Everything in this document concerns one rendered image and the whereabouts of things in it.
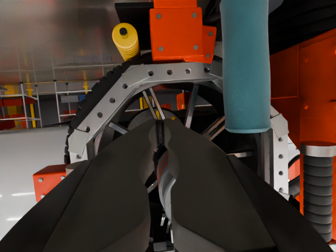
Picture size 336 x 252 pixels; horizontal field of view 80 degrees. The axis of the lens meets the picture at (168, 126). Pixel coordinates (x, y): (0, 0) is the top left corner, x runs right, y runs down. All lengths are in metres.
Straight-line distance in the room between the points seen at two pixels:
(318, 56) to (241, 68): 0.31
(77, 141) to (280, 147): 0.50
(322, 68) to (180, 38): 0.38
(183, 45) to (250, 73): 0.17
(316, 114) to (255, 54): 0.32
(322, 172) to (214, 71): 0.30
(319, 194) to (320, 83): 0.36
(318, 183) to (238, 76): 0.21
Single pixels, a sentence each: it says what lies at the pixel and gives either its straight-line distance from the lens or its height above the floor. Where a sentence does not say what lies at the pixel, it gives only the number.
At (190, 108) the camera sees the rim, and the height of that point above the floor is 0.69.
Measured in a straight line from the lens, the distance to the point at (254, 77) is 0.40.
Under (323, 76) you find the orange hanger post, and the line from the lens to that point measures 0.66.
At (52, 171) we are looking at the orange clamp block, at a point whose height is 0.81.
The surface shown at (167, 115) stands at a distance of 1.05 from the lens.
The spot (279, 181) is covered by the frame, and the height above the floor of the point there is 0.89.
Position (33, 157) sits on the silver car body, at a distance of 1.10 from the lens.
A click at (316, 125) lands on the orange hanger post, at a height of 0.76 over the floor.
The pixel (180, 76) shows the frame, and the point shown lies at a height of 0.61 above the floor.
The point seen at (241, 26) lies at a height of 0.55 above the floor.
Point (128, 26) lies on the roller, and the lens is 0.52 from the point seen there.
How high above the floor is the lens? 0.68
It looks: 6 degrees up
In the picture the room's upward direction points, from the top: 176 degrees clockwise
